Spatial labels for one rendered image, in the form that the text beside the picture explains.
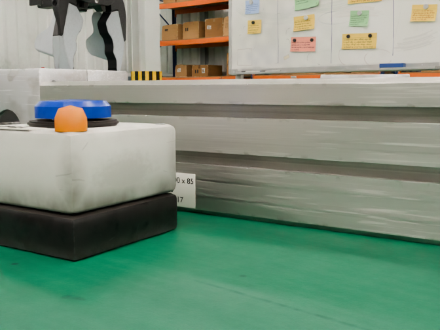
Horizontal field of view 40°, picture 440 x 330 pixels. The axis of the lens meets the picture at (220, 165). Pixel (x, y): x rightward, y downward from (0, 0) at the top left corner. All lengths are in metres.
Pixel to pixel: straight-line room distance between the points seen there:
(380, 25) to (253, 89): 3.14
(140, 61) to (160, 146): 8.48
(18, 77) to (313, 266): 0.30
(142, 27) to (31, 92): 8.33
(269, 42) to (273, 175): 3.50
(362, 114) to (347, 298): 0.13
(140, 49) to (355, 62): 5.62
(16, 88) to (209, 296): 0.30
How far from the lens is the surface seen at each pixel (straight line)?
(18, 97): 0.50
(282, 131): 0.35
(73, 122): 0.28
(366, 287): 0.25
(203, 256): 0.29
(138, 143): 0.31
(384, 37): 3.47
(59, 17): 0.73
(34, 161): 0.30
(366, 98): 0.33
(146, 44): 8.57
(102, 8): 0.78
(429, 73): 10.35
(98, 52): 0.82
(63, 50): 0.73
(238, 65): 3.99
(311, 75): 11.30
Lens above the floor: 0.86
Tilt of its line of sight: 7 degrees down
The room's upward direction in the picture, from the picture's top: straight up
